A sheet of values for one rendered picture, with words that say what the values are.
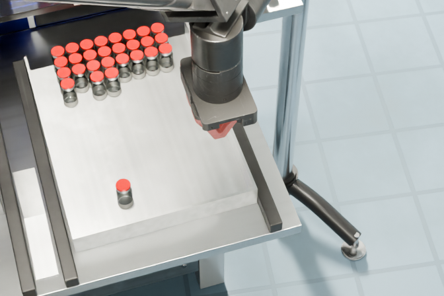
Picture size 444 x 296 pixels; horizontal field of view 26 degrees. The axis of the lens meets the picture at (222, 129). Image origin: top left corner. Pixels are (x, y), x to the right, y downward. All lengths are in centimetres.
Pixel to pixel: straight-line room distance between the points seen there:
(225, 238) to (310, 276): 100
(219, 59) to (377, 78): 168
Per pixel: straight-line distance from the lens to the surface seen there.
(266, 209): 133
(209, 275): 224
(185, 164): 139
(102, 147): 142
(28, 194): 135
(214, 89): 106
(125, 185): 132
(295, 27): 187
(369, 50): 275
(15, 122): 147
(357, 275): 232
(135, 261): 131
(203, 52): 102
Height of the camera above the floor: 202
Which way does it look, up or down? 53 degrees down
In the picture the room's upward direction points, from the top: straight up
